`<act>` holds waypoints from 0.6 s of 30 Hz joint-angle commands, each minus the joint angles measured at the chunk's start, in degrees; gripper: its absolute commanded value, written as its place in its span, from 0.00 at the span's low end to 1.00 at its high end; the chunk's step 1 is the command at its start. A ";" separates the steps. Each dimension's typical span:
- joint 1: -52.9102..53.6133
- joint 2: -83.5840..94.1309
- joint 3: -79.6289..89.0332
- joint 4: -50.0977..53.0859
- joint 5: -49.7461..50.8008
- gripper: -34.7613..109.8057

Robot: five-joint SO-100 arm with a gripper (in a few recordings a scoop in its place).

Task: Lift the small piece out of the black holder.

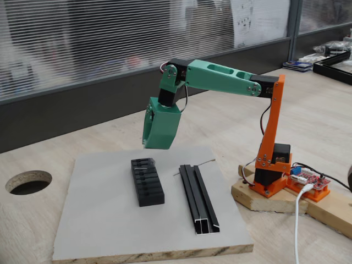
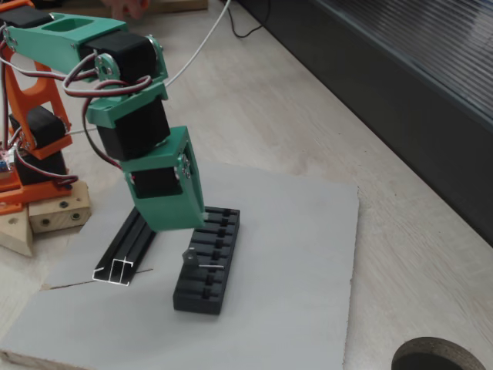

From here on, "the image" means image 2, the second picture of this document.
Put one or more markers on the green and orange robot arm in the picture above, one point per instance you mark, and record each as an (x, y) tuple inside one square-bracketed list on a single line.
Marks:
[(50, 42)]

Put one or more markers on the black slotted holder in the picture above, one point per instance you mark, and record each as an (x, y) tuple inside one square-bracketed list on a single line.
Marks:
[(200, 300)]

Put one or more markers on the person's hand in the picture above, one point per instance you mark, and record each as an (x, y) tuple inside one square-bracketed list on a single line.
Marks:
[(123, 7)]

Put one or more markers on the black aluminium profile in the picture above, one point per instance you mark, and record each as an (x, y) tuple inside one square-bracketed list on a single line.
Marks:
[(127, 246)]

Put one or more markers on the gray board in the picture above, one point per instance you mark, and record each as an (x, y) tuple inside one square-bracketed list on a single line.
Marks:
[(269, 250)]

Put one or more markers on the wooden block with screw holes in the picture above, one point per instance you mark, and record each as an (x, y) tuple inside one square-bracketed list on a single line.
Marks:
[(58, 216)]

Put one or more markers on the wooden wedge block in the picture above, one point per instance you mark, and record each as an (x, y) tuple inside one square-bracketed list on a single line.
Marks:
[(15, 235)]

